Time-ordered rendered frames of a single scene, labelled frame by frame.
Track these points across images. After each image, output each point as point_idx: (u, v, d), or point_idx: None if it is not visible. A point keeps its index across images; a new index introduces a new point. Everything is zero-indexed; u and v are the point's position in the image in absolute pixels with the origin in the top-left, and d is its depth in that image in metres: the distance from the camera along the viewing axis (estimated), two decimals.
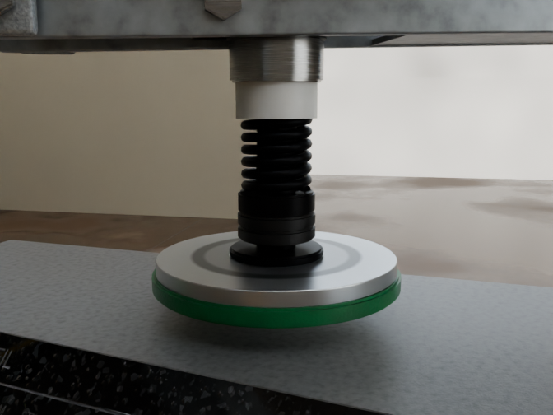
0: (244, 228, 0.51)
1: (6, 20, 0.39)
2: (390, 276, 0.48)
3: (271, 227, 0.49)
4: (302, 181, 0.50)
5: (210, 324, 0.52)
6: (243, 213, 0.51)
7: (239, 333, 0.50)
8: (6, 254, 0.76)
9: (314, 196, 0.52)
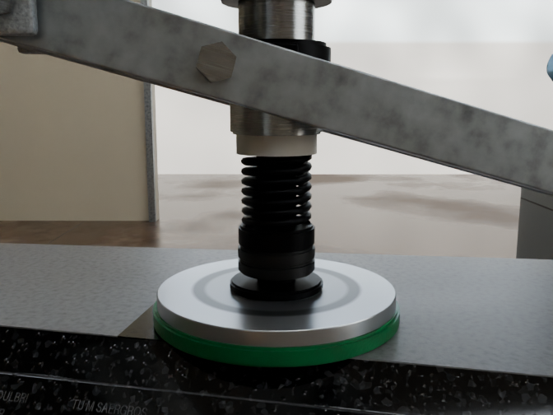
0: (244, 262, 0.52)
1: (6, 20, 0.39)
2: (332, 265, 0.62)
3: (271, 263, 0.50)
4: (302, 216, 0.51)
5: (113, 298, 0.59)
6: (243, 247, 0.52)
7: (140, 303, 0.57)
8: None
9: (314, 230, 0.53)
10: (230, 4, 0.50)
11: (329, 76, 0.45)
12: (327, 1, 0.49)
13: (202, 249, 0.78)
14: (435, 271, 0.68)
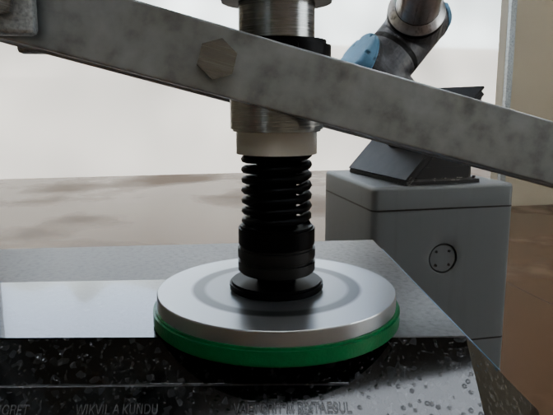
0: (244, 262, 0.52)
1: (6, 20, 0.39)
2: (216, 266, 0.62)
3: (271, 263, 0.50)
4: (302, 216, 0.51)
5: None
6: (243, 247, 0.52)
7: None
8: None
9: (314, 230, 0.53)
10: (230, 4, 0.50)
11: (330, 71, 0.45)
12: (327, 1, 0.49)
13: None
14: (184, 257, 0.74)
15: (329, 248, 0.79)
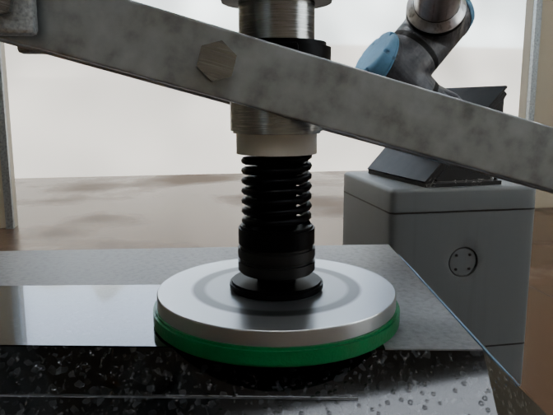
0: (244, 262, 0.52)
1: (6, 20, 0.39)
2: (191, 326, 0.45)
3: (271, 263, 0.50)
4: (302, 216, 0.51)
5: None
6: (243, 247, 0.52)
7: None
8: None
9: (314, 230, 0.53)
10: (230, 4, 0.50)
11: (329, 74, 0.45)
12: (327, 1, 0.49)
13: None
14: (193, 261, 0.73)
15: (343, 253, 0.77)
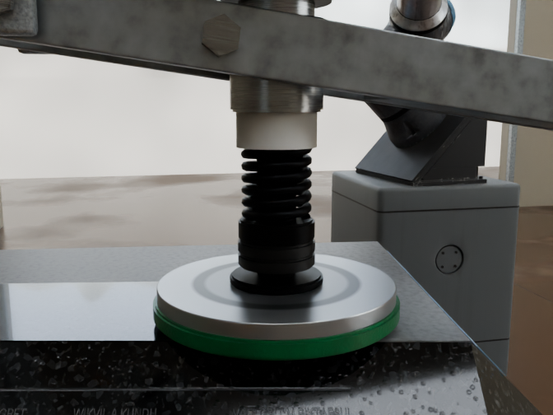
0: (244, 256, 0.51)
1: (6, 20, 0.39)
2: (312, 328, 0.43)
3: (271, 256, 0.50)
4: (302, 210, 0.51)
5: None
6: (243, 241, 0.51)
7: None
8: None
9: (314, 224, 0.52)
10: None
11: (335, 35, 0.45)
12: (327, 1, 0.49)
13: None
14: (187, 258, 0.74)
15: (333, 249, 0.78)
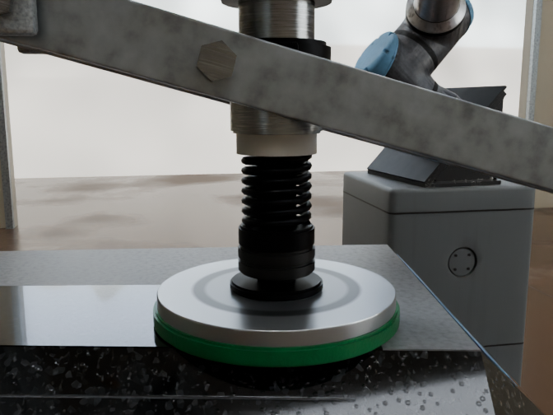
0: (244, 262, 0.52)
1: (6, 20, 0.39)
2: (278, 338, 0.43)
3: (271, 263, 0.50)
4: (302, 216, 0.51)
5: None
6: (243, 247, 0.52)
7: None
8: None
9: (314, 230, 0.53)
10: (230, 4, 0.50)
11: (329, 74, 0.45)
12: (327, 1, 0.49)
13: None
14: (192, 261, 0.73)
15: (341, 253, 0.77)
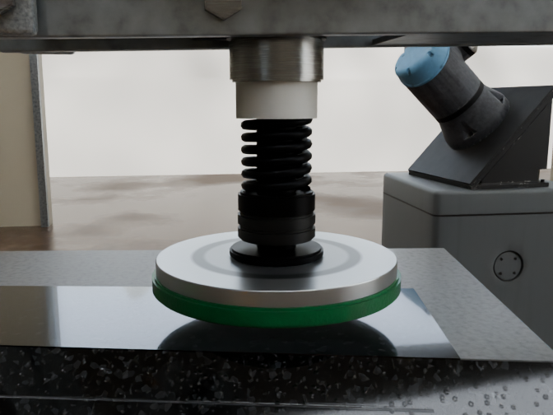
0: (244, 228, 0.51)
1: (6, 20, 0.39)
2: (387, 253, 0.56)
3: (271, 227, 0.49)
4: (302, 181, 0.50)
5: None
6: (243, 213, 0.51)
7: None
8: None
9: (314, 196, 0.52)
10: None
11: None
12: None
13: (25, 251, 0.77)
14: None
15: (398, 256, 0.75)
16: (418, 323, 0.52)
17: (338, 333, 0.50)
